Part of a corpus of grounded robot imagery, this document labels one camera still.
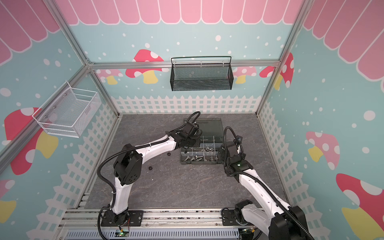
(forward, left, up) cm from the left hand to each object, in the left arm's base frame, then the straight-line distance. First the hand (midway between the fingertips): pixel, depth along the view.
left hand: (199, 144), depth 93 cm
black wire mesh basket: (+38, +5, +25) cm, 46 cm away
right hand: (-7, -17, +5) cm, 19 cm away
